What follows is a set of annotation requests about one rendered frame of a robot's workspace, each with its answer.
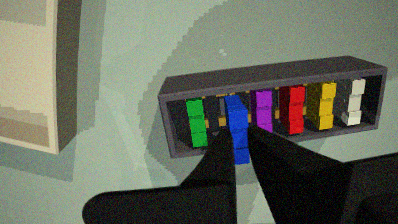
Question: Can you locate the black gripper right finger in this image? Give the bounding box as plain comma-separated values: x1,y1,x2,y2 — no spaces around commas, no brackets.
247,125,398,224

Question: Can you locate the grey fuse block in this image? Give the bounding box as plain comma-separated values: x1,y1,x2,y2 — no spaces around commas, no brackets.
157,55,388,159

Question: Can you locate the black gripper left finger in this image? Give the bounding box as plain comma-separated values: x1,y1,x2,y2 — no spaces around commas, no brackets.
82,128,237,224

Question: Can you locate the beige rectangular tray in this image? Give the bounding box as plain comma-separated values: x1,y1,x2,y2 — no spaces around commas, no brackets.
0,0,82,154

